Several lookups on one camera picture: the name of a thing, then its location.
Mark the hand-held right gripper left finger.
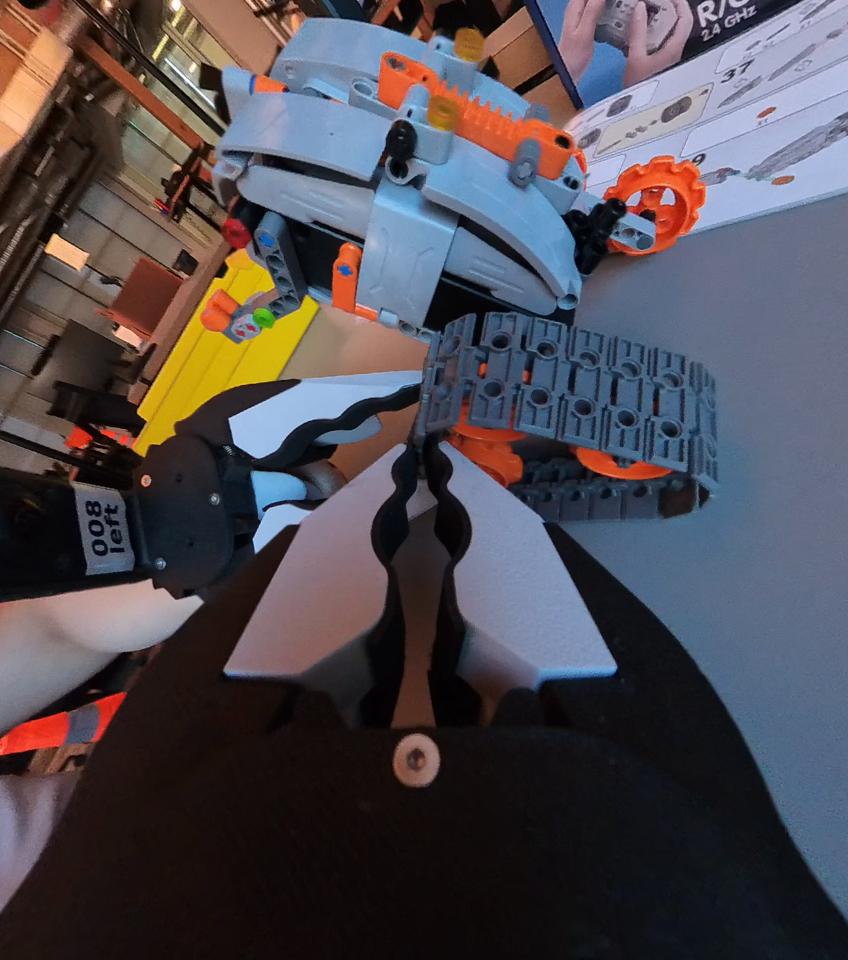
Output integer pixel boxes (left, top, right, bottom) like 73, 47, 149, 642
223, 442, 425, 727

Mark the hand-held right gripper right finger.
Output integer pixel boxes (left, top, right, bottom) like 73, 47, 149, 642
426, 441, 619, 727

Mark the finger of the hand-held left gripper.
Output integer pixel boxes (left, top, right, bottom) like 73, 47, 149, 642
227, 377, 426, 472
251, 461, 342, 558

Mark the grey orange block toy robot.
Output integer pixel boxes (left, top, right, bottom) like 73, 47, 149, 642
199, 16, 706, 496

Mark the dark grey toy track belt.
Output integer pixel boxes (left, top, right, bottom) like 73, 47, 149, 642
412, 311, 721, 524

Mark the person's left forearm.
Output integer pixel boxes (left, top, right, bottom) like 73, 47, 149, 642
0, 581, 203, 759

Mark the grey desk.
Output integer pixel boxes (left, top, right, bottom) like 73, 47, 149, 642
274, 172, 848, 960

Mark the yellow storage bin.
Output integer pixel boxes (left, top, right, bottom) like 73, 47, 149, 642
135, 247, 320, 459

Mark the brown cardboard box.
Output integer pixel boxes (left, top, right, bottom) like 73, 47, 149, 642
97, 256, 185, 346

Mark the orange traffic cone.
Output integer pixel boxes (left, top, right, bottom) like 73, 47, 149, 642
0, 691, 128, 759

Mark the blue toy robot box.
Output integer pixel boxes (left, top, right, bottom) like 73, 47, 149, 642
525, 0, 807, 110

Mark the open instruction booklet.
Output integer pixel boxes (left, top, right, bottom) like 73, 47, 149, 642
566, 0, 848, 230

